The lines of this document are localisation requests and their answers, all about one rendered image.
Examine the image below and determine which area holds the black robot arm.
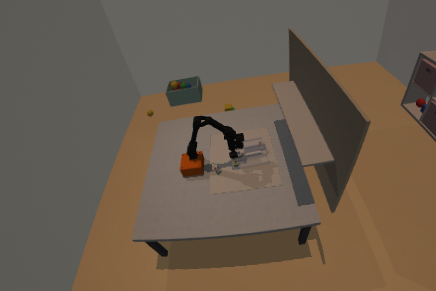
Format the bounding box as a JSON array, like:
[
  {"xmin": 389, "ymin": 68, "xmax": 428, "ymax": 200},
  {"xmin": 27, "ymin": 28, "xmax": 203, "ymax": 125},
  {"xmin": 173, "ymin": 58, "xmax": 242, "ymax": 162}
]
[{"xmin": 186, "ymin": 116, "xmax": 244, "ymax": 160}]

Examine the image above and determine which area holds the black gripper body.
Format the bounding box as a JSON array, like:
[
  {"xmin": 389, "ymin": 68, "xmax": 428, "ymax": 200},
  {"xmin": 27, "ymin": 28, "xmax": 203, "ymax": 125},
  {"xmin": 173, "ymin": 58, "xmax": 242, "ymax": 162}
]
[{"xmin": 228, "ymin": 142, "xmax": 238, "ymax": 158}]

